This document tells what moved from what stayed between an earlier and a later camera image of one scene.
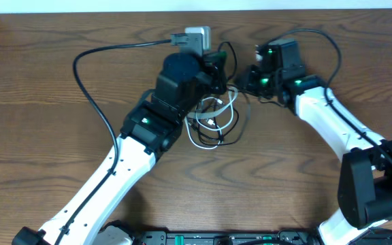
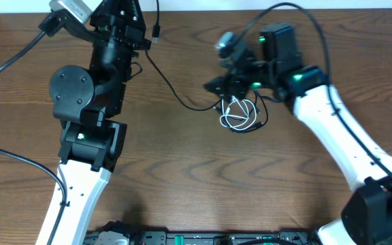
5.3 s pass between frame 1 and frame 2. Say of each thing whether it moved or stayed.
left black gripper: moved
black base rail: stayed
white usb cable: moved
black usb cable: moved
